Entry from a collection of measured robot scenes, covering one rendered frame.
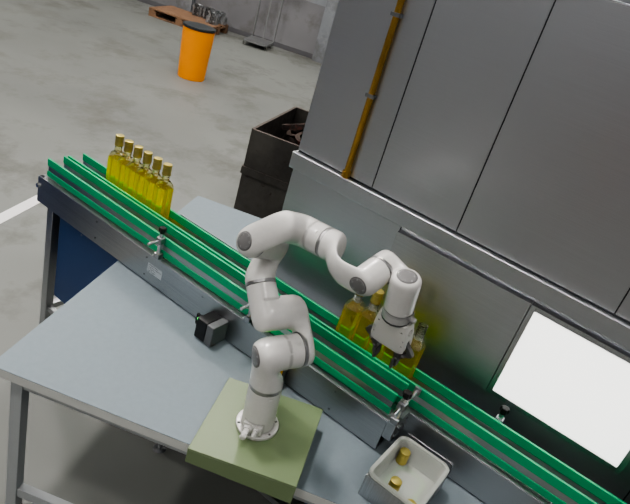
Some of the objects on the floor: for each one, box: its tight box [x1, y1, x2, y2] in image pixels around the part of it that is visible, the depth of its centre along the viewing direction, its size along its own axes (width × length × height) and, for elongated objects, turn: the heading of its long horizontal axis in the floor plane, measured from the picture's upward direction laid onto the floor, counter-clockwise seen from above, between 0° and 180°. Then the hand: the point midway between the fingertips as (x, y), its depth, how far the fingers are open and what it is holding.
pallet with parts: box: [148, 3, 229, 35], centre depth 1054 cm, size 118×82×33 cm
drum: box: [178, 21, 216, 82], centre depth 761 cm, size 41×41×64 cm
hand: (385, 355), depth 160 cm, fingers open, 5 cm apart
